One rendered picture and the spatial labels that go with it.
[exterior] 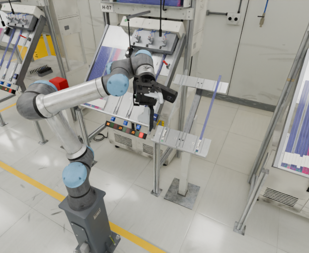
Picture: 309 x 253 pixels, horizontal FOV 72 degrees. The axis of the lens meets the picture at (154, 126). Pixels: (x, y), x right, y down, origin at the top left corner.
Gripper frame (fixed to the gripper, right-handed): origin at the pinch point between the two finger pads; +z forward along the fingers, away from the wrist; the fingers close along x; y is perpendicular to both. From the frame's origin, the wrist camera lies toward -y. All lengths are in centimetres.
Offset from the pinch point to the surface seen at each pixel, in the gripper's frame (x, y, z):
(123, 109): -64, 1, -60
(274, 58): -59, -185, -161
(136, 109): -59, -7, -57
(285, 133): -20, -81, -14
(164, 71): -37, -24, -76
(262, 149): -67, -111, -34
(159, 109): -50, -21, -51
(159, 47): -27, -19, -88
